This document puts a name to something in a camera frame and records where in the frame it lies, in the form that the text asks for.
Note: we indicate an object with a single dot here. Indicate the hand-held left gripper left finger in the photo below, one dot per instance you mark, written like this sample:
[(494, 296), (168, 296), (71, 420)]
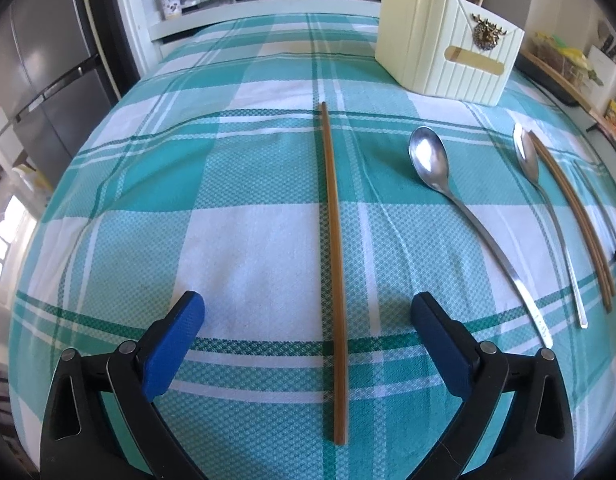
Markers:
[(175, 340)]

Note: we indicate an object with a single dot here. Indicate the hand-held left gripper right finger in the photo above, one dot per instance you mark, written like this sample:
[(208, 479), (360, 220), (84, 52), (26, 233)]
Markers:
[(440, 340)]

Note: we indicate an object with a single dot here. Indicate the brown wooden chopstick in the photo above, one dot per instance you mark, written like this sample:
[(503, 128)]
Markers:
[(339, 260), (594, 240), (332, 260), (588, 242)]

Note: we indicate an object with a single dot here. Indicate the slim silver metal spoon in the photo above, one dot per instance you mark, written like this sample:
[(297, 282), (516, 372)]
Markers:
[(527, 152)]

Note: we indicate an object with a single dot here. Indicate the large silver metal spoon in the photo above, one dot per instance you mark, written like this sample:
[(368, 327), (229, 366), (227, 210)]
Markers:
[(428, 155)]

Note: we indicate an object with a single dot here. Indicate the cream ribbed storage box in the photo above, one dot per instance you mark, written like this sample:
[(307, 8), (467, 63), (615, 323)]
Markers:
[(438, 40)]

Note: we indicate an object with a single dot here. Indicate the green white plaid tablecloth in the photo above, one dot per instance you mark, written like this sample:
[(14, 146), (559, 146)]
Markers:
[(213, 200)]

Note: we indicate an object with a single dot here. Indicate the wooden tray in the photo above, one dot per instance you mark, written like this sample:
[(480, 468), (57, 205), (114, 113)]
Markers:
[(553, 77)]

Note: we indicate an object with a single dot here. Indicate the window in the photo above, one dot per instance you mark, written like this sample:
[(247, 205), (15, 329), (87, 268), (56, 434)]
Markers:
[(0, 240)]

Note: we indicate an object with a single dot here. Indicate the yellow green snack packets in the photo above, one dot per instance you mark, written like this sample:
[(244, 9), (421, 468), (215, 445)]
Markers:
[(560, 55)]

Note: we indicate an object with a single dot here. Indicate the grey refrigerator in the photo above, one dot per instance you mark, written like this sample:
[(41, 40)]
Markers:
[(43, 60)]

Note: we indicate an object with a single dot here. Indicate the white kitchen counter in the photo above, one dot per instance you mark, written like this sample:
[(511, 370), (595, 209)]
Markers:
[(248, 15)]

